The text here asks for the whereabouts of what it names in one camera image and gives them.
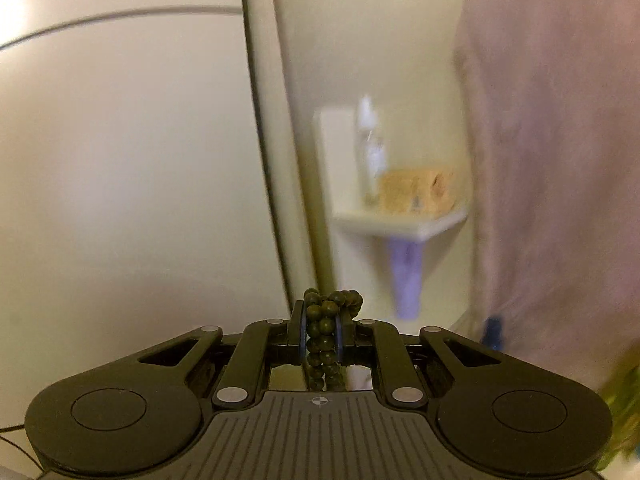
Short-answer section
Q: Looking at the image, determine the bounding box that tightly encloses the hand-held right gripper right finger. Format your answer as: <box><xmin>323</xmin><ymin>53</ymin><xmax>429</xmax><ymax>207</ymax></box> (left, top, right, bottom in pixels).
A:
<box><xmin>336</xmin><ymin>310</ymin><xmax>506</xmax><ymax>406</ymax></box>

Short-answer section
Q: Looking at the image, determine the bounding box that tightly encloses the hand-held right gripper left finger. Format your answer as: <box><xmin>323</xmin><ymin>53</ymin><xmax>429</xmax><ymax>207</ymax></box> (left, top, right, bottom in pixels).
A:
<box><xmin>135</xmin><ymin>300</ymin><xmax>307</xmax><ymax>408</ymax></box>

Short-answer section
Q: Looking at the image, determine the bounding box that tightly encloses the long brown bead necklace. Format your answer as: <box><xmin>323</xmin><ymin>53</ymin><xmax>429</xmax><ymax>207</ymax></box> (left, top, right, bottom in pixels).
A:
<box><xmin>302</xmin><ymin>287</ymin><xmax>363</xmax><ymax>391</ymax></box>

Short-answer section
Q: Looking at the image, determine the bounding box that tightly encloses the purple tube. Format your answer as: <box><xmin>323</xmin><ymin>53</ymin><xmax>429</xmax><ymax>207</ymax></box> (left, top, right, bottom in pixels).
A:
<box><xmin>389</xmin><ymin>239</ymin><xmax>427</xmax><ymax>322</ymax></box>

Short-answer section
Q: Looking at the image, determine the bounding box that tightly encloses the cream wooden shelf unit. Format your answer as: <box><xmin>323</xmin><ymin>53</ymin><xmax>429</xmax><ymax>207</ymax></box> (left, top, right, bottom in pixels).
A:
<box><xmin>312</xmin><ymin>105</ymin><xmax>469</xmax><ymax>261</ymax></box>

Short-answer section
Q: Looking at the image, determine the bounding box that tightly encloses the tan box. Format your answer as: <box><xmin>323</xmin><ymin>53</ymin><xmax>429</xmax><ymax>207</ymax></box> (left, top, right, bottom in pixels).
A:
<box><xmin>378</xmin><ymin>166</ymin><xmax>457</xmax><ymax>215</ymax></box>

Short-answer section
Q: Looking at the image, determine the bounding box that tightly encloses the clear plastic bottle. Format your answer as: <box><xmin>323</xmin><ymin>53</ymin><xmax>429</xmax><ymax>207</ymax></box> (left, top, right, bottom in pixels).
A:
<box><xmin>355</xmin><ymin>94</ymin><xmax>388</xmax><ymax>207</ymax></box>

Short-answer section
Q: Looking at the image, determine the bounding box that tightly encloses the pink hanging towel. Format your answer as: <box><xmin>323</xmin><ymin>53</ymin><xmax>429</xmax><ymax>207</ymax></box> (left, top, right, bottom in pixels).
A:
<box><xmin>452</xmin><ymin>0</ymin><xmax>640</xmax><ymax>396</ymax></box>

